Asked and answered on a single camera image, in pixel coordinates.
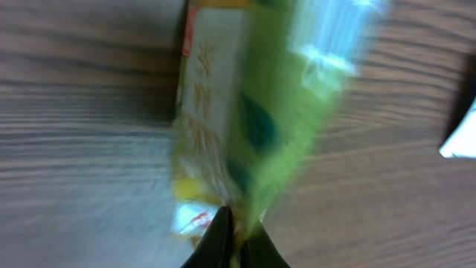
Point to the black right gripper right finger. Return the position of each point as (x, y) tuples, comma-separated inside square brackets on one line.
[(258, 251)]

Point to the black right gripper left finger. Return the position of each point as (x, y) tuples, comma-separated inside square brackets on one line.
[(216, 246)]

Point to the green tea packet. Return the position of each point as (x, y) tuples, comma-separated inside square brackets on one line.
[(257, 83)]

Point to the white cosmetic tube gold cap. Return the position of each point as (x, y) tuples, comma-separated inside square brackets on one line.
[(461, 143)]

